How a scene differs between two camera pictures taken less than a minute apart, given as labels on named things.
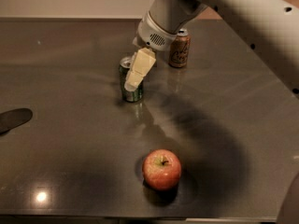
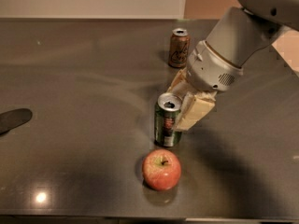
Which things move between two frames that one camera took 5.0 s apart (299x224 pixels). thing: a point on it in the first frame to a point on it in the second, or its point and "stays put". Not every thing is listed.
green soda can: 133,96 to 167,105
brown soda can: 179,49 stays put
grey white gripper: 154,36 to 209,69
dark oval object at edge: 12,118 stays put
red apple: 162,169 stays put
